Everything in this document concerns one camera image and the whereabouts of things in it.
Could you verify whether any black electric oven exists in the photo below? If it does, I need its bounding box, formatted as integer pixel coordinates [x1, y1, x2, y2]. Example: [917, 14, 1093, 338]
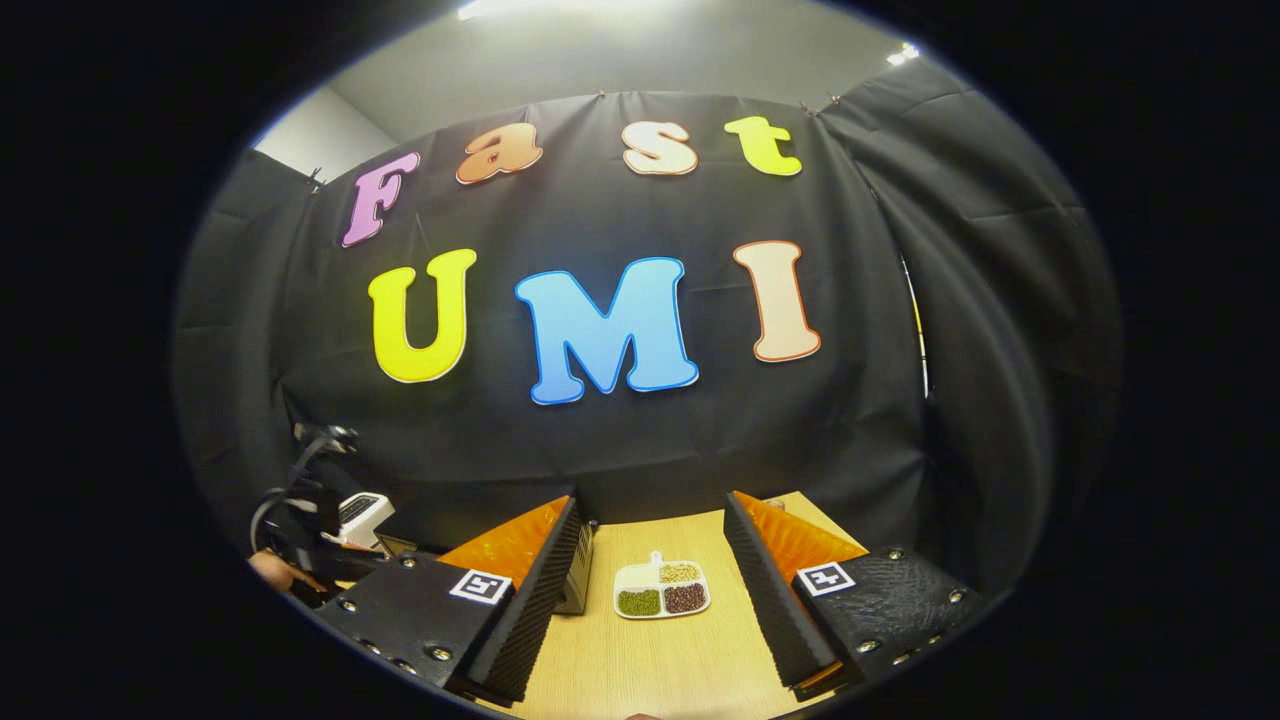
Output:
[375, 518, 599, 616]

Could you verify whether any large ceiling light panel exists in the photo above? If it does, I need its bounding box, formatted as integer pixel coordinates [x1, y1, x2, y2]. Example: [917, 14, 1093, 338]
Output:
[457, 0, 601, 22]

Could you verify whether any white divided dish of beans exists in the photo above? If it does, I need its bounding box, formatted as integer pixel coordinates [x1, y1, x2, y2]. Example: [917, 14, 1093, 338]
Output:
[612, 550, 713, 622]

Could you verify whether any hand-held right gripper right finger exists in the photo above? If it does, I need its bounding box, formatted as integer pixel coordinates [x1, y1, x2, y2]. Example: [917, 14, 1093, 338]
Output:
[720, 490, 988, 701]

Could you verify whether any white toaster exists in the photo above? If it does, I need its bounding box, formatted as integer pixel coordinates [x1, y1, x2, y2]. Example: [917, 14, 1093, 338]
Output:
[334, 492, 397, 550]

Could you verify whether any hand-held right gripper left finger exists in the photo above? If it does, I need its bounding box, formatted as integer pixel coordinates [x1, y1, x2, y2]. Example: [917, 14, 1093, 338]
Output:
[313, 495, 585, 706]

